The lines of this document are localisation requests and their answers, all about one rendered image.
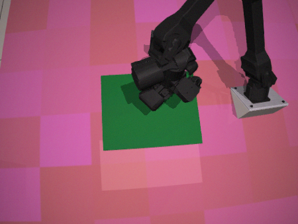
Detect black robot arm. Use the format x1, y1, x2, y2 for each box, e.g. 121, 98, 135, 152
130, 0, 277, 104

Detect green circuit board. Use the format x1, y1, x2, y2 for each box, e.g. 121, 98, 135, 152
101, 74, 203, 150

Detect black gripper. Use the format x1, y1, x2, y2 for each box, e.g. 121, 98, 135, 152
139, 61, 199, 111

